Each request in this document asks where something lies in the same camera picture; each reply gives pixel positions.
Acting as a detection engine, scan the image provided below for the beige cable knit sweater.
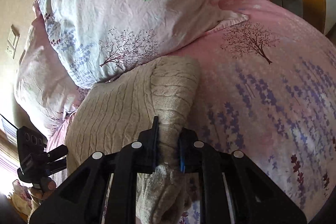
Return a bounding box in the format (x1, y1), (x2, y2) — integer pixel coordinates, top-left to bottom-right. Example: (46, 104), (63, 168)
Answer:
(65, 56), (200, 223)

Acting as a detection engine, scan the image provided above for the person's left hand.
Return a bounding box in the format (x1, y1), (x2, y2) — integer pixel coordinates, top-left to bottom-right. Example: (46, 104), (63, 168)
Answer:
(29, 180), (57, 202)

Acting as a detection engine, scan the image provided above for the large pink floral pillow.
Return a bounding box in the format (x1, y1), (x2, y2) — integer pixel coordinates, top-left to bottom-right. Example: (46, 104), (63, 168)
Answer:
(14, 15), (87, 138)

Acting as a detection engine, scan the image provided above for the pink floral bed sheet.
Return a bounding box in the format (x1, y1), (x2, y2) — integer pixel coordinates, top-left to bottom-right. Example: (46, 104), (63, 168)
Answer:
(45, 0), (336, 224)

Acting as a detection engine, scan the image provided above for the white lavender print pillow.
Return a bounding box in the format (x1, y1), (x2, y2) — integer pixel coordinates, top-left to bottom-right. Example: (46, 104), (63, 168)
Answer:
(37, 0), (248, 89)

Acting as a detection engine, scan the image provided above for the white wall switch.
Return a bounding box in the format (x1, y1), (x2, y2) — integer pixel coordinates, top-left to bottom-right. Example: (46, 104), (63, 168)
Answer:
(6, 25), (20, 59)

